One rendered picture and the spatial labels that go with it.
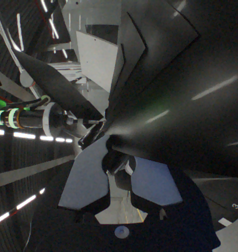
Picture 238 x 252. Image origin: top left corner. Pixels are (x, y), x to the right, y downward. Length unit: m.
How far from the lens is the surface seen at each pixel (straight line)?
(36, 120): 0.27
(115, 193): 7.73
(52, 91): 0.33
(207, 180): 0.27
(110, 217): 14.51
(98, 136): 0.28
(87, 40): 0.57
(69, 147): 12.88
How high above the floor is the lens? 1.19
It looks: 3 degrees down
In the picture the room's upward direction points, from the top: 87 degrees counter-clockwise
